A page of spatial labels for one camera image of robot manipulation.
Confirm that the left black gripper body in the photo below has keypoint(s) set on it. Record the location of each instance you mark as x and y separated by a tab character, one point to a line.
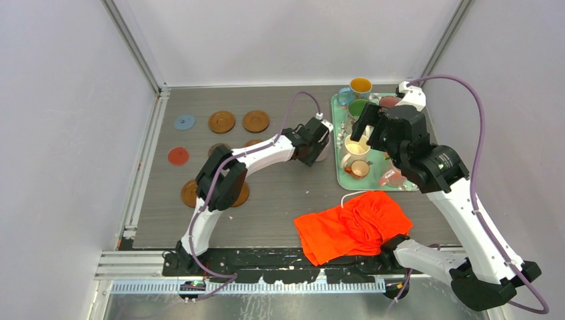
316	148

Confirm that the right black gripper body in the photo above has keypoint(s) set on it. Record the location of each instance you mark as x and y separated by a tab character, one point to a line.
379	140

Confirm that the lilac ceramic mug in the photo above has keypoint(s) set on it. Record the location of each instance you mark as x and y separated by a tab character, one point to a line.
325	151

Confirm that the cream white mug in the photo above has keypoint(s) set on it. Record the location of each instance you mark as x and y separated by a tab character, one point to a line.
354	150

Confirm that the small tan cup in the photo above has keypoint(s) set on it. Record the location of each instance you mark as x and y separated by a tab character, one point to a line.
358	169

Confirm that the brown wooden coaster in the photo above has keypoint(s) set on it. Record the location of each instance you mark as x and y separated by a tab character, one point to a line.
189	193
243	196
256	121
221	122
253	142

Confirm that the dark walnut round coaster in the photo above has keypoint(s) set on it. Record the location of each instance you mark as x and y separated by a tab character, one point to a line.
216	145

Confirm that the red round coaster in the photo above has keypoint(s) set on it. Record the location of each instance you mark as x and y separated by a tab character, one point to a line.
178	156

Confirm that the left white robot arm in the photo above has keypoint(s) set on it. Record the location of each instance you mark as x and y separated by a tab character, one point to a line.
221	179

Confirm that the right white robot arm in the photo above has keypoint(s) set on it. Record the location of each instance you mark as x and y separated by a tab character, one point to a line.
487	274

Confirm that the blue round coaster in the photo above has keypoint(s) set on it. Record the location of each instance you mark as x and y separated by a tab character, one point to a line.
184	122

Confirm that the green inside mug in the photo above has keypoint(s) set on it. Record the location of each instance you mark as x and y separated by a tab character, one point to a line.
355	108

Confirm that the pink floral mug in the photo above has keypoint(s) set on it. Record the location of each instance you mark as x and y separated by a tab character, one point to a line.
388	102

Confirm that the blue mug yellow inside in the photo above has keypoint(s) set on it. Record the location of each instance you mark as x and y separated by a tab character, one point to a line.
358	88

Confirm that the green floral tray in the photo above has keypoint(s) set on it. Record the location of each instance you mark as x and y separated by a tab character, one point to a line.
378	161

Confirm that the orange cloth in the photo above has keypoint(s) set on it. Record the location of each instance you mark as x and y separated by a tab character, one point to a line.
358	227

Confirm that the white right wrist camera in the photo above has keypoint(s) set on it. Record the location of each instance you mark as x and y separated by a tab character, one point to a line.
410	95

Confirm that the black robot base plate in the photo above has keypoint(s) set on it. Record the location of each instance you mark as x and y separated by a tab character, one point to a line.
287	265

